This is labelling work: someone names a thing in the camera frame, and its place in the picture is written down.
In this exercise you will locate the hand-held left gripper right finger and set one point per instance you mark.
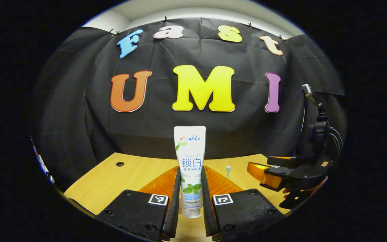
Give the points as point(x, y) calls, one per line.
point(206, 201)

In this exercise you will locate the pale blue toothbrush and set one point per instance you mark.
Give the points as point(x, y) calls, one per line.
point(228, 169)

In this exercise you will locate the white toothpaste tube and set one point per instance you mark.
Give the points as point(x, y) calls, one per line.
point(190, 154)

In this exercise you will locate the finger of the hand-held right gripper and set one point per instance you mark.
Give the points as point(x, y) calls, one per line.
point(281, 176)
point(282, 161)

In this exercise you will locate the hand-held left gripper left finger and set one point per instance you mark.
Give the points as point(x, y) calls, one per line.
point(176, 201)

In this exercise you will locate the black backdrop cloth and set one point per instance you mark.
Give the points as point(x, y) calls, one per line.
point(79, 127)

